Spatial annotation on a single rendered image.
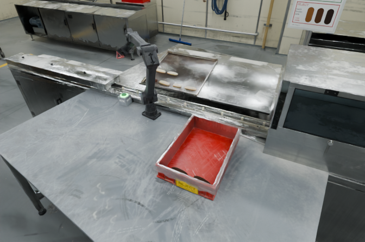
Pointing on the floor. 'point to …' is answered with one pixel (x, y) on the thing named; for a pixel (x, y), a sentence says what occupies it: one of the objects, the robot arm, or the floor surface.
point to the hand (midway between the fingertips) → (120, 55)
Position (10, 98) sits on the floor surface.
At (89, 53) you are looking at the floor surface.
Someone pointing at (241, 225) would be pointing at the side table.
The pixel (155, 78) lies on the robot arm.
